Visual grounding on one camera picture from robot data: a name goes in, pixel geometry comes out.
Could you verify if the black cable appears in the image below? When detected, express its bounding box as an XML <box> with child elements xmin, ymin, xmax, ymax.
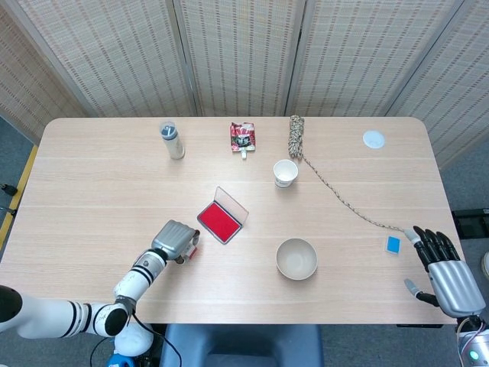
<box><xmin>89</xmin><ymin>313</ymin><xmax>180</xmax><ymax>367</ymax></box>

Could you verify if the white round grommet cover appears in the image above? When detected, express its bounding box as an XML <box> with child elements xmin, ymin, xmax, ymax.
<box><xmin>362</xmin><ymin>130</ymin><xmax>386</xmax><ymax>150</ymax></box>

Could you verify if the bamboo folding screen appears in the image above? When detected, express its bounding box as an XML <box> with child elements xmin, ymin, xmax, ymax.
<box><xmin>0</xmin><ymin>0</ymin><xmax>489</xmax><ymax>169</ymax></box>

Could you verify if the blue grey chair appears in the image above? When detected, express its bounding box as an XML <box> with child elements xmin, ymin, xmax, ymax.
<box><xmin>158</xmin><ymin>323</ymin><xmax>325</xmax><ymax>367</ymax></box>

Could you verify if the red ink pad clear lid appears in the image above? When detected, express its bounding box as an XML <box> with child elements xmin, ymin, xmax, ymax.
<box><xmin>196</xmin><ymin>186</ymin><xmax>250</xmax><ymax>245</ymax></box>

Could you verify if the braided beige rope bundle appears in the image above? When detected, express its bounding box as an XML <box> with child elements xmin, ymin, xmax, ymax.
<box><xmin>287</xmin><ymin>115</ymin><xmax>416</xmax><ymax>233</ymax></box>

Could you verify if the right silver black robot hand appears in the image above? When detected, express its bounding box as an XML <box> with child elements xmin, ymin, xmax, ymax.
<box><xmin>403</xmin><ymin>225</ymin><xmax>487</xmax><ymax>318</ymax></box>

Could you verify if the red snack pouch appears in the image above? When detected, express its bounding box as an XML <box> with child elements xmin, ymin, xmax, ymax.
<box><xmin>229</xmin><ymin>122</ymin><xmax>256</xmax><ymax>160</ymax></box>

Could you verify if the small blue white block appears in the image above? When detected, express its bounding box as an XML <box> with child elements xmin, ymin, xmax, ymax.
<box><xmin>384</xmin><ymin>235</ymin><xmax>403</xmax><ymax>255</ymax></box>

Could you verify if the white rounded robot body part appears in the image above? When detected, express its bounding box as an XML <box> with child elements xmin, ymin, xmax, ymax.
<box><xmin>114</xmin><ymin>323</ymin><xmax>154</xmax><ymax>356</ymax></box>

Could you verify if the beige bowl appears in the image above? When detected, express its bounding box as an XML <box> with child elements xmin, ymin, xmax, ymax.
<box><xmin>276</xmin><ymin>238</ymin><xmax>319</xmax><ymax>281</ymax></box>

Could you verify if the blue white round object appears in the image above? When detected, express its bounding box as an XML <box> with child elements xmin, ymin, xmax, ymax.
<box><xmin>107</xmin><ymin>353</ymin><xmax>134</xmax><ymax>367</ymax></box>

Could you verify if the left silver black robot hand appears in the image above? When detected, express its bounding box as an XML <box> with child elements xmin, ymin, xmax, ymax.
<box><xmin>151</xmin><ymin>219</ymin><xmax>202</xmax><ymax>266</ymax></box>

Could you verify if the white paper cup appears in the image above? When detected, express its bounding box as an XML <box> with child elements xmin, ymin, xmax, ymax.
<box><xmin>273</xmin><ymin>159</ymin><xmax>299</xmax><ymax>189</ymax></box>

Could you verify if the white bottle grey cap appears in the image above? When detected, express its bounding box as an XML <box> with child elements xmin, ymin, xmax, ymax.
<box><xmin>158</xmin><ymin>121</ymin><xmax>186</xmax><ymax>160</ymax></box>

